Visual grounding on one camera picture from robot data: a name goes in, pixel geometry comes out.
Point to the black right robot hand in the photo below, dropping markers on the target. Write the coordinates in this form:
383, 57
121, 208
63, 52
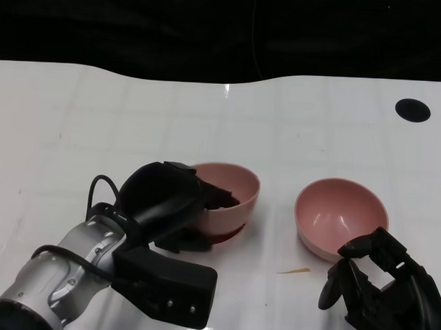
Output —
425, 309

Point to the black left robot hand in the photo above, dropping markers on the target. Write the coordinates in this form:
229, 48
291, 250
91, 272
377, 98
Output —
158, 192

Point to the pink plastic bowl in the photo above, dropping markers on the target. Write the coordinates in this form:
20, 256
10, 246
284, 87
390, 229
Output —
335, 209
227, 237
226, 217

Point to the black backdrop curtain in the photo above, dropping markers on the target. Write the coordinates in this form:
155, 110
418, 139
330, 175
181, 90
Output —
138, 24

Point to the black round table grommet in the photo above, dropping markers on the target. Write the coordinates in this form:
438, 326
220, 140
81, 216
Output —
412, 111

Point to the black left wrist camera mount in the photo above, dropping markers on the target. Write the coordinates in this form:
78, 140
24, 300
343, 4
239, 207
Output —
172, 286

